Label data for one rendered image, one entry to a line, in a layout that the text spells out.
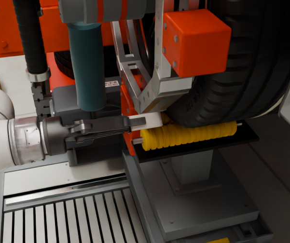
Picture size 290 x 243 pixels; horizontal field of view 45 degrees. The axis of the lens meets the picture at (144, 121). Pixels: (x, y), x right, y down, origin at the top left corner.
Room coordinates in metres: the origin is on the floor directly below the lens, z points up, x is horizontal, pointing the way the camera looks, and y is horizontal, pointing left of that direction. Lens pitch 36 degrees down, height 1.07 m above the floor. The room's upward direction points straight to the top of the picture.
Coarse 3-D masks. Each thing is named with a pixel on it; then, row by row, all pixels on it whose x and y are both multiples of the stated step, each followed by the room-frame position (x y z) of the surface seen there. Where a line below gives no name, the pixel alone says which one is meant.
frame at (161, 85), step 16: (160, 0) 0.55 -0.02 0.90; (192, 0) 0.55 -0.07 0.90; (160, 16) 0.55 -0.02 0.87; (112, 32) 0.98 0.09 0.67; (128, 32) 0.97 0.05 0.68; (160, 32) 0.55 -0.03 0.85; (160, 48) 0.54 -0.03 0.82; (128, 64) 0.88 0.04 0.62; (160, 64) 0.54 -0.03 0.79; (128, 80) 0.79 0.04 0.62; (144, 80) 0.80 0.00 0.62; (160, 80) 0.54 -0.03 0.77; (176, 80) 0.55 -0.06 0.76; (192, 80) 0.56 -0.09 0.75; (144, 96) 0.64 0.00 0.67; (160, 96) 0.56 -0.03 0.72; (176, 96) 0.59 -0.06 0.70; (144, 112) 0.67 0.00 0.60
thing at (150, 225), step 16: (128, 160) 1.01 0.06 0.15; (128, 176) 0.93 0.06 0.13; (144, 192) 0.84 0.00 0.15; (144, 208) 0.77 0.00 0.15; (144, 224) 0.72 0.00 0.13; (240, 224) 0.68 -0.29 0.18; (256, 224) 0.71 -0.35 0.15; (160, 240) 0.65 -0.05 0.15; (176, 240) 0.64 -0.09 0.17; (192, 240) 0.65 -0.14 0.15; (208, 240) 0.65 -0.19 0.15; (224, 240) 0.63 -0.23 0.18; (240, 240) 0.64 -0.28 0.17; (256, 240) 0.64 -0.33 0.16
